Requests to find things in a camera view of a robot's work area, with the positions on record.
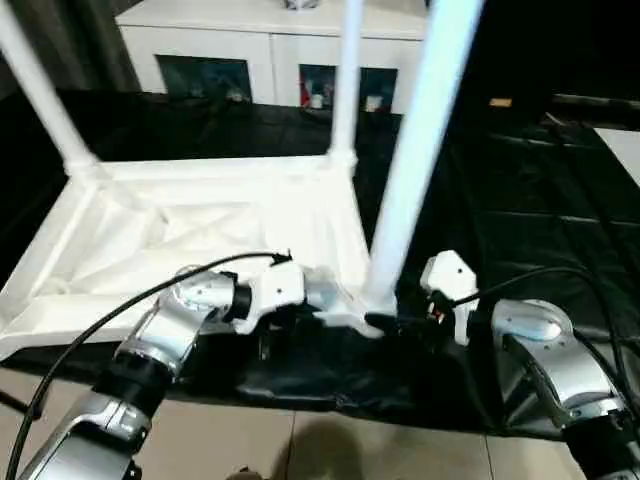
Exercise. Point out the small yellow label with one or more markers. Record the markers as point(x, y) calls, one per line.
point(500, 102)

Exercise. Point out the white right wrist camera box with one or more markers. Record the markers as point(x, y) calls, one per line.
point(447, 270)

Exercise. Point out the black white spotted toy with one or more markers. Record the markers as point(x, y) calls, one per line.
point(302, 4)

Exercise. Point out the grey curtain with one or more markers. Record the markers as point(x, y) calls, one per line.
point(100, 45)

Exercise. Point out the black table mat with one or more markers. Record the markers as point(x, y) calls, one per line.
point(525, 200)

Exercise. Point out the white flat board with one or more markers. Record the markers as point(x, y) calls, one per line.
point(622, 150)

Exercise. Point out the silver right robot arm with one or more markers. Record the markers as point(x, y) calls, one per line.
point(550, 360)

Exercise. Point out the black cabinet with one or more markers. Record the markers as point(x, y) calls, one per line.
point(550, 45)

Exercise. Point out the white cabinet with glass doors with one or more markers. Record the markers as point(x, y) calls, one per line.
point(225, 40)

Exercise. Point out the white plastic table top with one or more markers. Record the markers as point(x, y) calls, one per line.
point(150, 200)

